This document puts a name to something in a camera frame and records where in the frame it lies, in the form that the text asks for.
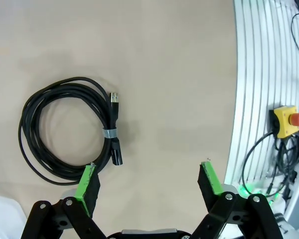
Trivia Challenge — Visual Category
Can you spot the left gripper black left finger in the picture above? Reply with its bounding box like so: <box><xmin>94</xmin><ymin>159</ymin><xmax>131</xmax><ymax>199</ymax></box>
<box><xmin>21</xmin><ymin>163</ymin><xmax>108</xmax><ymax>239</ymax></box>

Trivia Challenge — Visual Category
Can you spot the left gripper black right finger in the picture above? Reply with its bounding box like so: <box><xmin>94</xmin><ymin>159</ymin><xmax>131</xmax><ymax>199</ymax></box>
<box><xmin>190</xmin><ymin>160</ymin><xmax>282</xmax><ymax>239</ymax></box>

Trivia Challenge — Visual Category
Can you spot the black USB extension cable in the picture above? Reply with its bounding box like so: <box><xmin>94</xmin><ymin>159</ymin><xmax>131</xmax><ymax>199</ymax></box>
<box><xmin>17</xmin><ymin>76</ymin><xmax>124</xmax><ymax>185</ymax></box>

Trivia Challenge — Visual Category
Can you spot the yellow emergency stop button box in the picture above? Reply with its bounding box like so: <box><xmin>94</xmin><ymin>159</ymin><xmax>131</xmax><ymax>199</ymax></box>
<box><xmin>269</xmin><ymin>106</ymin><xmax>299</xmax><ymax>139</ymax></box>

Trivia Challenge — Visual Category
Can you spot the black emergency stop cable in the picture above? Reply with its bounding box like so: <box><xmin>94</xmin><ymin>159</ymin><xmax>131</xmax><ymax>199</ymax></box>
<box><xmin>241</xmin><ymin>130</ymin><xmax>280</xmax><ymax>192</ymax></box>

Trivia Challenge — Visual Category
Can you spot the black cable bundle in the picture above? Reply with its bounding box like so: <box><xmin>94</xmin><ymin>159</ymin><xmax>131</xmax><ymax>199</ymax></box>
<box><xmin>264</xmin><ymin>135</ymin><xmax>299</xmax><ymax>200</ymax></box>

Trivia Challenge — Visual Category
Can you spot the white slotted aluminium base plate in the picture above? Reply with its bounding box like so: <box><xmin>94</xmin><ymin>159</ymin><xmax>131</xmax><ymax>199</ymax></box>
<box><xmin>224</xmin><ymin>0</ymin><xmax>299</xmax><ymax>200</ymax></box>

